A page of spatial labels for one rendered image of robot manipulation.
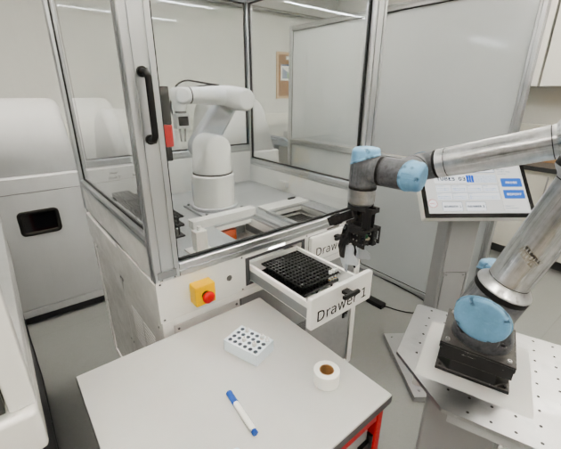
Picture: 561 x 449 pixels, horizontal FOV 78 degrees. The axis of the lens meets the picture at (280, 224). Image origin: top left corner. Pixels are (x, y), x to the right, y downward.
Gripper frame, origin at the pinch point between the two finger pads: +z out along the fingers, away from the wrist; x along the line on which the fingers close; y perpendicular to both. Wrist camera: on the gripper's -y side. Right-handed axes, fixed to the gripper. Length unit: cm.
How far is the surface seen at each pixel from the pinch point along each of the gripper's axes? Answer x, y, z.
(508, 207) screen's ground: 102, 9, 0
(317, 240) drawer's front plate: 20.4, -33.0, 9.3
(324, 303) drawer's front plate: -8.7, -1.0, 10.7
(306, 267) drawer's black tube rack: 1.9, -20.0, 10.2
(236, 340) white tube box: -32.3, -13.8, 20.5
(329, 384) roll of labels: -21.9, 14.3, 21.5
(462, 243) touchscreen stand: 96, -5, 22
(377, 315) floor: 110, -56, 100
